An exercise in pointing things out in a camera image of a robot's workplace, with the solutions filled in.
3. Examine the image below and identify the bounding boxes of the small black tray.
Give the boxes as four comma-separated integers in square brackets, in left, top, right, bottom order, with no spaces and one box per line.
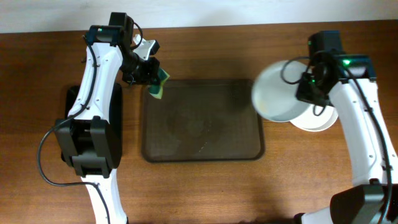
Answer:
[57,83,123,169]

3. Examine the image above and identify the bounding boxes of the black cable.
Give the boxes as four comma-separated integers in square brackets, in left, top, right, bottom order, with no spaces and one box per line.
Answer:
[280,51,393,224]
[37,21,144,224]

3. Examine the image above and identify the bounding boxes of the brown plastic serving tray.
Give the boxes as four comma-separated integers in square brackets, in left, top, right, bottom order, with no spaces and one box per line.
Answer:
[141,79,266,163]

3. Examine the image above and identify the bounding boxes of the left black cable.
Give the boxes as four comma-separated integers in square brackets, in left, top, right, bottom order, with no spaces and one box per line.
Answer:
[37,21,144,224]

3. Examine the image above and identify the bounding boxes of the right black cable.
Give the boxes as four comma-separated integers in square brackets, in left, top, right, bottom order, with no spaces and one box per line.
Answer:
[280,51,393,224]

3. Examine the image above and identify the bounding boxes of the pinkish white plate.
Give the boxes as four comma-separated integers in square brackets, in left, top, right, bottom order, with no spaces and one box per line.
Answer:
[329,107,338,125]

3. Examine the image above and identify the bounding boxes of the light blue plate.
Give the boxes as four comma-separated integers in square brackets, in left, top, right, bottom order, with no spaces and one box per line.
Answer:
[251,60,310,123]

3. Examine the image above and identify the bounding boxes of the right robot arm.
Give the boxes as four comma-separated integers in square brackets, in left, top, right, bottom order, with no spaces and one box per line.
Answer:
[294,30,397,223]

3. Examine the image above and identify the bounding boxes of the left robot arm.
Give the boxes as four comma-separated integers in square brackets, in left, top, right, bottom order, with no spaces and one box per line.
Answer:
[55,12,169,223]

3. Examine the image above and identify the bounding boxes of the green yellow sponge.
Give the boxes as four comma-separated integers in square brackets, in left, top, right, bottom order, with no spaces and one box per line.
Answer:
[148,68,170,100]

